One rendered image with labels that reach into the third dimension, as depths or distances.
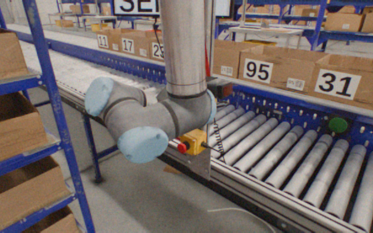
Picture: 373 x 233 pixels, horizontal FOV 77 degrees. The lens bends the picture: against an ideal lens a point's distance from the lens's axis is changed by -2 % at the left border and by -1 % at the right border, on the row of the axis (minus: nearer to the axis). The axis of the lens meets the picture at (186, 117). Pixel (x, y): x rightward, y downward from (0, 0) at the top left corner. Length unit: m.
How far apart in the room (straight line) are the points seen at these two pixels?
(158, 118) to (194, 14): 0.21
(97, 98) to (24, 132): 0.28
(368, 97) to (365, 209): 0.52
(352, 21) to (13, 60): 5.34
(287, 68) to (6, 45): 1.12
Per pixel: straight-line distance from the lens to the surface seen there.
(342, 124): 1.23
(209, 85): 0.70
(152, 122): 0.47
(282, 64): 1.31
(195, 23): 0.46
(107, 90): 0.52
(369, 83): 1.24
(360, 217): 0.88
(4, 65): 0.72
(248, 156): 0.98
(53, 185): 0.88
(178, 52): 0.46
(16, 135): 0.75
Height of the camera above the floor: 1.31
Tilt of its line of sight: 27 degrees down
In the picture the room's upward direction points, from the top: straight up
